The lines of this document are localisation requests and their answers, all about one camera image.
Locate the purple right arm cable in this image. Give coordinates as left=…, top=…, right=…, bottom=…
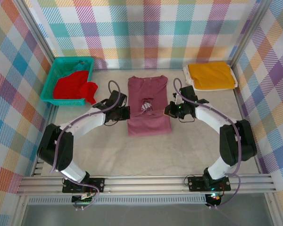
left=173, top=78, right=242, bottom=209

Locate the red t-shirt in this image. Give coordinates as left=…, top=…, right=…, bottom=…
left=53, top=70, right=99, bottom=105

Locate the left electronics board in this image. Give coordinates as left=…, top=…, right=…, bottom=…
left=71, top=193, right=96, bottom=205

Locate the slotted grey cable duct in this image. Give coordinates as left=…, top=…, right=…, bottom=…
left=27, top=195, right=207, bottom=205

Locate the aluminium frame rail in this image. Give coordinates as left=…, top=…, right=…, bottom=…
left=16, top=173, right=277, bottom=196

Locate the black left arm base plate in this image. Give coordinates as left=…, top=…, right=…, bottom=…
left=62, top=178, right=105, bottom=194

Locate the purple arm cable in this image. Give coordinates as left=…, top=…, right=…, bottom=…
left=173, top=78, right=242, bottom=209
left=49, top=80, right=124, bottom=210

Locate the aluminium right frame post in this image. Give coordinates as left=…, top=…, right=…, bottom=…
left=229, top=0, right=272, bottom=69

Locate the electronics board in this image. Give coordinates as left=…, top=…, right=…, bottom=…
left=71, top=193, right=96, bottom=205
left=205, top=193, right=224, bottom=207

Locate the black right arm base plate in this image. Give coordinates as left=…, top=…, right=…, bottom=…
left=187, top=176, right=232, bottom=192

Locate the teal plastic basket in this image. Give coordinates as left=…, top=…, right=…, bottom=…
left=40, top=57, right=95, bottom=106

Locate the right electronics board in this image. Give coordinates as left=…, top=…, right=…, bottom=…
left=205, top=193, right=224, bottom=207

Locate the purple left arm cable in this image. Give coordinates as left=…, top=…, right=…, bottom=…
left=49, top=80, right=124, bottom=210

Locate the teal t-shirt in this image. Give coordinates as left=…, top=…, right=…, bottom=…
left=73, top=61, right=90, bottom=73

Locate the aluminium frame post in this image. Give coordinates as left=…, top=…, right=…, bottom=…
left=13, top=0, right=55, bottom=61
left=229, top=0, right=272, bottom=69

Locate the mustard yellow folded t-shirt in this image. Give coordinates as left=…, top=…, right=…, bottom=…
left=187, top=62, right=235, bottom=90

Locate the aluminium left frame post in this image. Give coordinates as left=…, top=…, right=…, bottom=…
left=13, top=0, right=55, bottom=61

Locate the maroon t-shirt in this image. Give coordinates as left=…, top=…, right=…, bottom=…
left=127, top=75, right=173, bottom=137

